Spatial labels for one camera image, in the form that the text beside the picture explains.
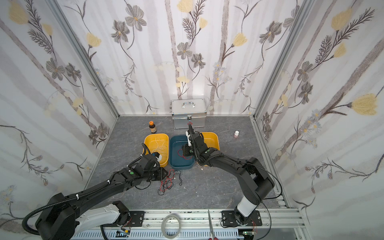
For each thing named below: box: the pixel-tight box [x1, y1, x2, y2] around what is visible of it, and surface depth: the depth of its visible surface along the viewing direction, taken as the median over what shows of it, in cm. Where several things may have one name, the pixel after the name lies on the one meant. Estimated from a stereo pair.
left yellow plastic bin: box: [144, 133, 169, 168], surface depth 101 cm
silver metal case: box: [171, 98, 207, 129], surface depth 107 cm
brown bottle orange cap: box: [149, 121, 157, 134], surface depth 107 cm
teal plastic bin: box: [169, 135, 195, 170], surface depth 99 cm
